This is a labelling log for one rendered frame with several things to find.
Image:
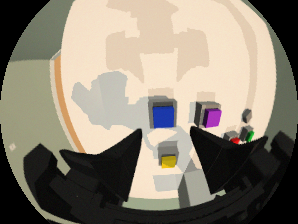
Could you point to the yellow button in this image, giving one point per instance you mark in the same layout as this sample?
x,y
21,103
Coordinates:
x,y
167,156

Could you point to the purple button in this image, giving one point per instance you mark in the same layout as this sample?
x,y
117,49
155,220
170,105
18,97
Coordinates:
x,y
208,114

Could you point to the red button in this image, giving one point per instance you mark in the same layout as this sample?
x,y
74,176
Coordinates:
x,y
232,136

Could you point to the blue button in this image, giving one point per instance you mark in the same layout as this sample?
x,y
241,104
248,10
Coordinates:
x,y
162,113

